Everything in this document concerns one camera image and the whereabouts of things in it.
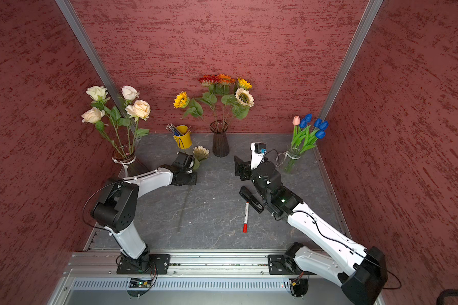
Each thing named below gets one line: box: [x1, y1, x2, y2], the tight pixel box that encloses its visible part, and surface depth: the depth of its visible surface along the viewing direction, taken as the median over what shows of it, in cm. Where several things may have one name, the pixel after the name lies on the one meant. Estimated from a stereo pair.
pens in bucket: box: [165, 123, 183, 137], surface depth 105 cm
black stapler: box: [239, 186, 264, 214], surface depth 91 cm
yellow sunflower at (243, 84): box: [237, 77, 253, 90], surface depth 90 cm
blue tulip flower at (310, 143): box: [299, 128, 326, 154], surface depth 89 cm
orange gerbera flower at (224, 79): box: [216, 73, 236, 122], surface depth 90 cm
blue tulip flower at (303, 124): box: [298, 118, 310, 147], surface depth 89 cm
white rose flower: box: [85, 85, 126, 159], surface depth 81 cm
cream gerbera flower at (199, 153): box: [192, 145, 211, 171], surface depth 105 cm
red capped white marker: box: [242, 202, 250, 234], surface depth 87 cm
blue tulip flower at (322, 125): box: [314, 118, 329, 131], surface depth 85 cm
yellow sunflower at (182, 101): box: [173, 91, 204, 119], surface depth 83 cm
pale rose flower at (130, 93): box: [121, 85, 140, 154], surface depth 79 cm
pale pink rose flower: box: [125, 99, 151, 152], surface depth 72 cm
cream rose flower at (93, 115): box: [81, 107, 126, 159], surface depth 77 cm
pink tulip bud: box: [291, 115, 301, 148], surface depth 91 cm
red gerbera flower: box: [197, 74, 219, 123], surface depth 83 cm
